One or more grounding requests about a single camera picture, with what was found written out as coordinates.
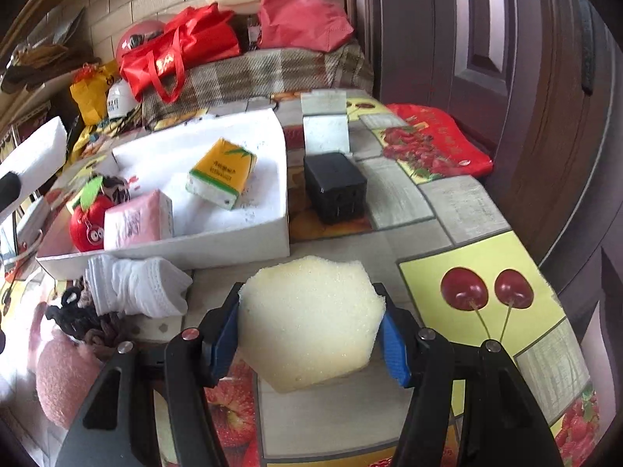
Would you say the white foam block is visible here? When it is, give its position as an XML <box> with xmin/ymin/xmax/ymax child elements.
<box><xmin>0</xmin><ymin>116</ymin><xmax>68</xmax><ymax>225</ymax></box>

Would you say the yellow green tissue pack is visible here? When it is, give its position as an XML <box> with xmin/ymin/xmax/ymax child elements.
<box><xmin>186</xmin><ymin>137</ymin><xmax>258</xmax><ymax>211</ymax></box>

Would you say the red apple plush toy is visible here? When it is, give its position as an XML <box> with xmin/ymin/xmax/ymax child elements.
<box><xmin>69</xmin><ymin>175</ymin><xmax>116</xmax><ymax>254</ymax></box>

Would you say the pink plush toy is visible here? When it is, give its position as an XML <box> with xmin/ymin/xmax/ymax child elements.
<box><xmin>28</xmin><ymin>302</ymin><xmax>105</xmax><ymax>431</ymax></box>

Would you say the red printed packet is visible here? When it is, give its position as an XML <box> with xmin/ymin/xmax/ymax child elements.
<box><xmin>384</xmin><ymin>103</ymin><xmax>494</xmax><ymax>178</ymax></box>

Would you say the brown hair scrunchie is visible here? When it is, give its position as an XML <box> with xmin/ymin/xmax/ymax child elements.
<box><xmin>78</xmin><ymin>277</ymin><xmax>131</xmax><ymax>362</ymax></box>

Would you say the white helmet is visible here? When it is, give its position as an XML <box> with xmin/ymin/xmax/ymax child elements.
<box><xmin>106</xmin><ymin>79</ymin><xmax>143</xmax><ymax>120</ymax></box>

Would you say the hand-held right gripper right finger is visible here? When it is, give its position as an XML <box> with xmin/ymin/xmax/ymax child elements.
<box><xmin>372</xmin><ymin>282</ymin><xmax>571</xmax><ymax>467</ymax></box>

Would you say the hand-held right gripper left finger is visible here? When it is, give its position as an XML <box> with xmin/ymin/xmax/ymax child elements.
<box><xmin>56</xmin><ymin>281</ymin><xmax>245</xmax><ymax>467</ymax></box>

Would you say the pale yellow hexagonal sponge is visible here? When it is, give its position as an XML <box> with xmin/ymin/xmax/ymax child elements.
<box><xmin>239</xmin><ymin>255</ymin><xmax>387</xmax><ymax>394</ymax></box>

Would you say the red nonwoven bag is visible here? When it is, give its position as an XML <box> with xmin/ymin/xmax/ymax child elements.
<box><xmin>256</xmin><ymin>0</ymin><xmax>355</xmax><ymax>52</ymax></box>

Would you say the pink tissue pack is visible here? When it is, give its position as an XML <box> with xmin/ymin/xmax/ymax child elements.
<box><xmin>103</xmin><ymin>190</ymin><xmax>175</xmax><ymax>250</ymax></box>

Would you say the dark brown wooden door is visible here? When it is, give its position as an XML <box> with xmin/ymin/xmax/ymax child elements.
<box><xmin>360</xmin><ymin>0</ymin><xmax>623</xmax><ymax>400</ymax></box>

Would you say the fruit print tablecloth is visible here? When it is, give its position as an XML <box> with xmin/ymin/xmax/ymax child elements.
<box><xmin>0</xmin><ymin>88</ymin><xmax>602</xmax><ymax>467</ymax></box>

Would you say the red tote bag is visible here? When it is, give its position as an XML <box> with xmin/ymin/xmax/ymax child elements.
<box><xmin>119</xmin><ymin>4</ymin><xmax>243</xmax><ymax>104</ymax></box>

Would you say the red helmet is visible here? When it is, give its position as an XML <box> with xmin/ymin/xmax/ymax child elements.
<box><xmin>116</xmin><ymin>19</ymin><xmax>169</xmax><ymax>65</ymax></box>

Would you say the white shallow cardboard box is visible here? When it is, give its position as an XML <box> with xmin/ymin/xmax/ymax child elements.
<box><xmin>35</xmin><ymin>107</ymin><xmax>291</xmax><ymax>280</ymax></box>

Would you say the plaid blanket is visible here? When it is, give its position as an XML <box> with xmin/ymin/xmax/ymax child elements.
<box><xmin>141</xmin><ymin>41</ymin><xmax>375</xmax><ymax>130</ymax></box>

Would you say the yellow plastic bag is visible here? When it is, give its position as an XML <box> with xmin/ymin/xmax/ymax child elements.
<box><xmin>69</xmin><ymin>63</ymin><xmax>121</xmax><ymax>125</ymax></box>

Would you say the white sock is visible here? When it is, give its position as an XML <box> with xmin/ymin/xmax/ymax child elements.
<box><xmin>86</xmin><ymin>254</ymin><xmax>194</xmax><ymax>317</ymax></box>

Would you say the patterned hair scrunchie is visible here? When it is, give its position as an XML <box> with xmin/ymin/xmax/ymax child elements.
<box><xmin>100</xmin><ymin>175</ymin><xmax>143</xmax><ymax>204</ymax></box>

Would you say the black plastic box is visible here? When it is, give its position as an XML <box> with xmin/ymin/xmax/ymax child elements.
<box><xmin>303</xmin><ymin>152</ymin><xmax>368</xmax><ymax>225</ymax></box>

